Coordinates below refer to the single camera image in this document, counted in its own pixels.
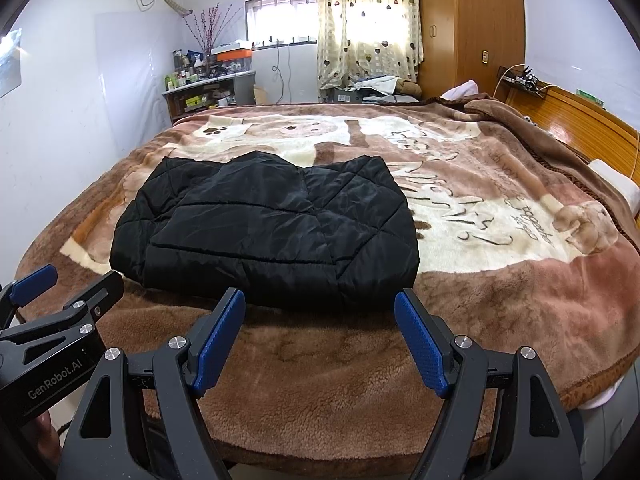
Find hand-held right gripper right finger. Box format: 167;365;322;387
394;287;584;480

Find white cloth on floor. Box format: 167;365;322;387
440;79;482;102

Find power strip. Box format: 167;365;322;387
500;71;547;97

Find pile of clothes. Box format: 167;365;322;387
320;74;401;105

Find person's left hand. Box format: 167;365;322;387
21;409;62;462

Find cluttered shelf desk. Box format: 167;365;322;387
161;42;257;123

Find heart print curtain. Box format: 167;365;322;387
314;0;425;92

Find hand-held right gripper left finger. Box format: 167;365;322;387
57;287;247;480

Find window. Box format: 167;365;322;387
244;0;319;47

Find wall poster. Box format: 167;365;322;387
0;29;24;99

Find white cable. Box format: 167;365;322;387
492;63;527;97

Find orange and white box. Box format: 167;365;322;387
210;44;252;60

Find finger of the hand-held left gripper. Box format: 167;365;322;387
0;264;59;333
60;270;125;343

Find black quilted jacket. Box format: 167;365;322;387
109;151;420;311

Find wooden headboard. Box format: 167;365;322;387
495;65;640;173

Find wooden wardrobe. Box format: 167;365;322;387
415;0;526;101

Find brown printed fleece blanket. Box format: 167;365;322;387
15;94;640;466

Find dried flower branches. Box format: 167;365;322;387
182;4;242;63

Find white pillow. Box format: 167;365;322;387
589;159;640;203

